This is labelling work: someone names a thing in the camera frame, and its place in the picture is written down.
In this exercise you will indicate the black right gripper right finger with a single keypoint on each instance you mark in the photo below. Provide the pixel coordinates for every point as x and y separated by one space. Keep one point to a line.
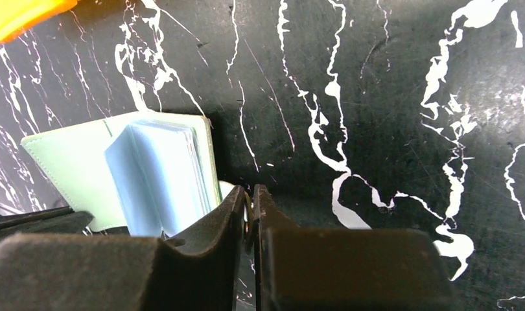
303 268

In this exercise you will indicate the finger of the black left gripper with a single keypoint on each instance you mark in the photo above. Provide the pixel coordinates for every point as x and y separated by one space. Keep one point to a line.
60 220

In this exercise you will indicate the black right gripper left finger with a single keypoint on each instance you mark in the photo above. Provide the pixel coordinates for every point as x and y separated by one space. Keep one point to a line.
194 270

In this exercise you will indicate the green card holder wallet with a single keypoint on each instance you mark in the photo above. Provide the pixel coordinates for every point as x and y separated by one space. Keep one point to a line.
151 172

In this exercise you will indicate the orange three-compartment bin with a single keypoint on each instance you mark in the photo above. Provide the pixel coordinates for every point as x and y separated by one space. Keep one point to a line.
18 16

